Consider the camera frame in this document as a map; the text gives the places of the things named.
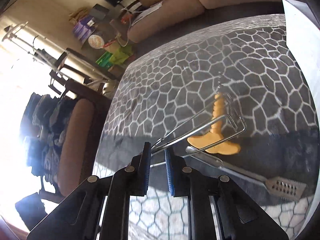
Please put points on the small metal grater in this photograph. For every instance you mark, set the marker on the small metal grater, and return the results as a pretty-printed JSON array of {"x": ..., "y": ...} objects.
[{"x": 277, "y": 186}]

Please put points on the white coat stand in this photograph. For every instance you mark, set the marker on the white coat stand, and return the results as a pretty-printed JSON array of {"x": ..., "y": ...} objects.
[{"x": 70, "y": 65}]

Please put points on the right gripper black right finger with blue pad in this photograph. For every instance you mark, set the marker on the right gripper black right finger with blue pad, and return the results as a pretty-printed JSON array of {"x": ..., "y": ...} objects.
[{"x": 217, "y": 207}]

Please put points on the wire metal tongs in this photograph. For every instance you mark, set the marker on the wire metal tongs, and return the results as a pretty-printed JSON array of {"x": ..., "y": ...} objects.
[{"x": 233, "y": 126}]

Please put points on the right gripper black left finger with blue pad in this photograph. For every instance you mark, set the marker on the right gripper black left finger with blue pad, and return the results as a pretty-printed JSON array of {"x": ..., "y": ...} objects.
[{"x": 99, "y": 207}]

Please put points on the yellow handled corkscrew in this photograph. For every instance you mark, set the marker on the yellow handled corkscrew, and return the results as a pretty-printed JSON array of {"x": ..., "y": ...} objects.
[{"x": 215, "y": 134}]

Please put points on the brown sofa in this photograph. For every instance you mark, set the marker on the brown sofa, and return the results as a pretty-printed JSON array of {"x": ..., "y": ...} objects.
[{"x": 195, "y": 2}]

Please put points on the white cardboard box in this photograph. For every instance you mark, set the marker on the white cardboard box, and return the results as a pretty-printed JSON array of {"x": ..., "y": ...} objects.
[{"x": 303, "y": 41}]

